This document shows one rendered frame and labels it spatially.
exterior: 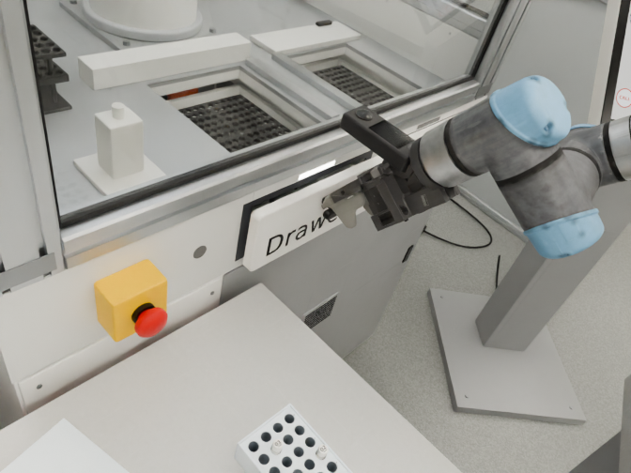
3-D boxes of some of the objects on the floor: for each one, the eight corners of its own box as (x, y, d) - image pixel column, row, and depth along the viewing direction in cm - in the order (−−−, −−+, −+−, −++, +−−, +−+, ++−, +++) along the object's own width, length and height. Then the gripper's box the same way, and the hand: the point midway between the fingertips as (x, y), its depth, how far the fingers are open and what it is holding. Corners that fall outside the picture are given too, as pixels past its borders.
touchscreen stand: (581, 424, 170) (860, 178, 103) (454, 411, 163) (663, 138, 96) (532, 308, 207) (715, 70, 140) (426, 293, 200) (565, 36, 133)
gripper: (432, 211, 60) (325, 253, 77) (476, 183, 67) (370, 227, 84) (399, 145, 60) (300, 203, 77) (447, 124, 67) (346, 180, 83)
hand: (333, 196), depth 79 cm, fingers closed on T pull, 3 cm apart
